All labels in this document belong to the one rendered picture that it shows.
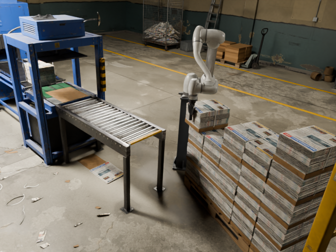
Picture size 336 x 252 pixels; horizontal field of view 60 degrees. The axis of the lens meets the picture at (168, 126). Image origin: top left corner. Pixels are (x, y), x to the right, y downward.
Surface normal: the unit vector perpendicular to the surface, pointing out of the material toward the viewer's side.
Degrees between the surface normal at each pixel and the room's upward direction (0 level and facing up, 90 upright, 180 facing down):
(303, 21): 90
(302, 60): 90
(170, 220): 0
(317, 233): 90
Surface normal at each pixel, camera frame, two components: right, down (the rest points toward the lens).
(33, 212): 0.05, -0.89
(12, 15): 0.73, 0.34
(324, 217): -0.89, 0.16
